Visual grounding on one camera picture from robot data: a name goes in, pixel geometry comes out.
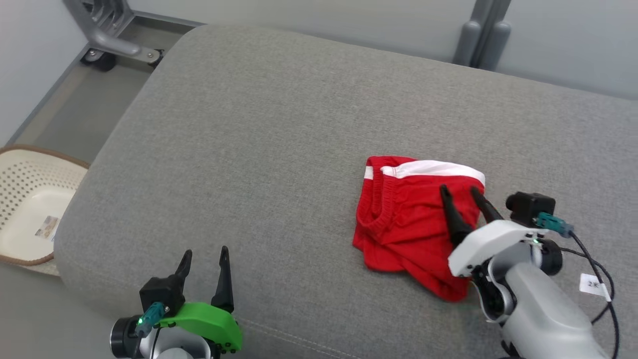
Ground small paper label sticker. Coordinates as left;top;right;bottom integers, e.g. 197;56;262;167
35;215;60;241

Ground grey fabric sofa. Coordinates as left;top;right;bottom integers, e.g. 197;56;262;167
54;24;638;359

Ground black cable teal connector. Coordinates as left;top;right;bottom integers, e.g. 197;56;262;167
536;212;621;359
134;302;171;359

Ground grey metal wheeled cart frame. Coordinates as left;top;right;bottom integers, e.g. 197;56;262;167
62;0;165;71

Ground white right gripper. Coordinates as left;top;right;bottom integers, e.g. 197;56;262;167
440;184;545;278

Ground thin black cable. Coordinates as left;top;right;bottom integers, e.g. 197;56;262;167
558;247;615;325

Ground red basketball shorts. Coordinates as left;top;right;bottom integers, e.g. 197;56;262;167
352;156;486;303

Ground white cable label tag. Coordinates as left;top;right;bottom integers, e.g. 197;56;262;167
580;273;612;303

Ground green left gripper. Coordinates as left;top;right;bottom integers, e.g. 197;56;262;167
159;246;244;355

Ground cream perforated laundry basket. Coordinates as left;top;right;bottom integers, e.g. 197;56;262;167
0;145;91;277

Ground grey metal partition post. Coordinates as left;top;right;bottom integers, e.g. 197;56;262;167
453;0;512;71

